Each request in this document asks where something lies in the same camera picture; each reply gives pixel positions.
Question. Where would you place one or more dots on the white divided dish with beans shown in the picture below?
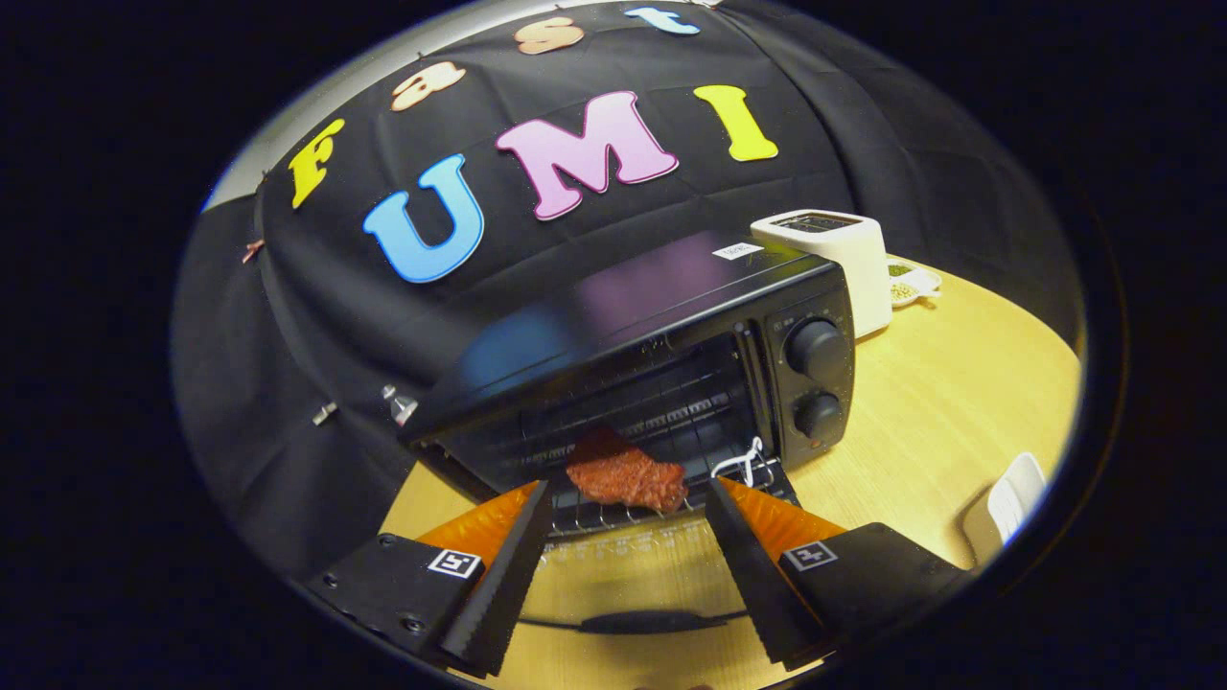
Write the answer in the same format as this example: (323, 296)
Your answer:
(906, 287)

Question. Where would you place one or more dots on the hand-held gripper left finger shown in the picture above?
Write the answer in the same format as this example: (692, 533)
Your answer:
(503, 585)

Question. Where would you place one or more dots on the silver cloth clip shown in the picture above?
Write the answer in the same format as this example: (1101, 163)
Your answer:
(324, 413)

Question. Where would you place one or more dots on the white ribbed plate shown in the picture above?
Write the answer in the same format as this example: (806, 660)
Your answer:
(1002, 513)

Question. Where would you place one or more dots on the black toaster oven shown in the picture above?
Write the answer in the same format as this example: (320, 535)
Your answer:
(623, 307)

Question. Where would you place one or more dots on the red meat slice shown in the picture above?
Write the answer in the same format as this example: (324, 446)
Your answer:
(623, 479)

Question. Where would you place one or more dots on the pink cloth clip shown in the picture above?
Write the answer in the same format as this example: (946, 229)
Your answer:
(252, 251)

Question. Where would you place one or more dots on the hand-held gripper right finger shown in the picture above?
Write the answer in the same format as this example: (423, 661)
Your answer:
(752, 575)

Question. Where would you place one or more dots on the white slot toaster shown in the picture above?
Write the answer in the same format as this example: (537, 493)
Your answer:
(863, 278)

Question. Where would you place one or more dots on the small clear plastic bottle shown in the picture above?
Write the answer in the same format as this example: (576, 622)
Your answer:
(403, 410)

